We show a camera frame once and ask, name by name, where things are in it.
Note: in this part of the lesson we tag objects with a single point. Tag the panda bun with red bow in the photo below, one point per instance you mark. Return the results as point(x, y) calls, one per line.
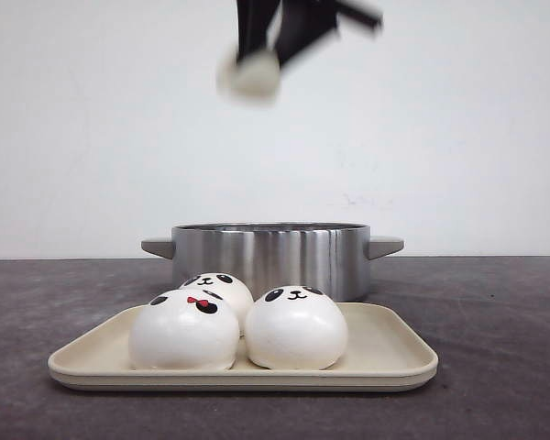
point(184, 329)

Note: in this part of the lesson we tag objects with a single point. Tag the cream rectangular plastic tray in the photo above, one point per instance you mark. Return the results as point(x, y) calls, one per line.
point(383, 355)

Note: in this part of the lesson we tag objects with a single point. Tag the stainless steel steamer pot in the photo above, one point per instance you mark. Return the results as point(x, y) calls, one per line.
point(332, 257)

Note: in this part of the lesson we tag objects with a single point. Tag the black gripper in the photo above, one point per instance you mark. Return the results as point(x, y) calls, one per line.
point(302, 24)

